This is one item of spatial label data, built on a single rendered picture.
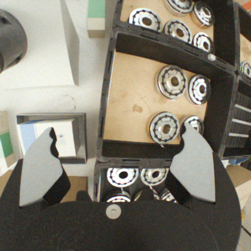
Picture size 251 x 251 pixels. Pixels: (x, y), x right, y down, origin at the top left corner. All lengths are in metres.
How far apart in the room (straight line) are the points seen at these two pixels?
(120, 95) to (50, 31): 0.24
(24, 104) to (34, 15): 0.35
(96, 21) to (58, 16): 0.20
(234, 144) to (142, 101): 0.55
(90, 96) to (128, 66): 0.20
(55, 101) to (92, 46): 0.26
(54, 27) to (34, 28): 0.05
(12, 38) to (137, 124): 0.39
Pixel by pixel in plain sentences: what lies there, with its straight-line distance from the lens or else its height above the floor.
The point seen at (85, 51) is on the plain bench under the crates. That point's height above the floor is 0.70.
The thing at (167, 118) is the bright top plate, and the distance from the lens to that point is 0.37.
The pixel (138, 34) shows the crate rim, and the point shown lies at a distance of 0.29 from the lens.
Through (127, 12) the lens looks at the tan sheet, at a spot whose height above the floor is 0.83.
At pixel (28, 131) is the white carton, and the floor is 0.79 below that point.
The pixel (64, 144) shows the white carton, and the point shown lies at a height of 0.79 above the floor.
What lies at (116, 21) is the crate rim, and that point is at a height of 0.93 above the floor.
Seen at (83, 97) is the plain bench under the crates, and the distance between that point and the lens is 0.48.
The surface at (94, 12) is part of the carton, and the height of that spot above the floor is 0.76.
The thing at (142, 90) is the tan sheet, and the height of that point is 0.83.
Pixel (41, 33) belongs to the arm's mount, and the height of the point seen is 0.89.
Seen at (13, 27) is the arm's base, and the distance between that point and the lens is 0.35.
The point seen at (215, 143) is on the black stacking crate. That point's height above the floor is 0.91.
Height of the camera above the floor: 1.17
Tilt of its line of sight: 74 degrees down
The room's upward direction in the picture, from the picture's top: 136 degrees clockwise
